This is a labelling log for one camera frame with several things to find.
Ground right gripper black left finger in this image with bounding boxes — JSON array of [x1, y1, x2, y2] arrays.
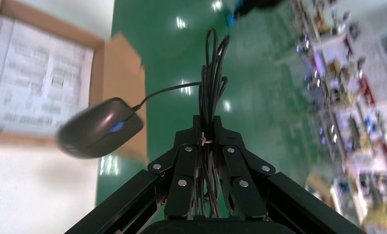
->
[[147, 116, 201, 220]]

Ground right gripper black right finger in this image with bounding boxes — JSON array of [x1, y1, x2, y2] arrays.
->
[[212, 116, 276, 220]]

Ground black wired computer mouse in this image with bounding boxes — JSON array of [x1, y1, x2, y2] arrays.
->
[[56, 27, 230, 217]]

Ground brown cardboard box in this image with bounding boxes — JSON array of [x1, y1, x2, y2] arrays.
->
[[0, 0, 149, 165]]

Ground cluttered equipment shelves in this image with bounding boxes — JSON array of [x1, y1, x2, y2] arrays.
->
[[291, 0, 387, 234]]

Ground white printed paper manual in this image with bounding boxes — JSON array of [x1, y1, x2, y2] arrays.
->
[[0, 16, 94, 137]]

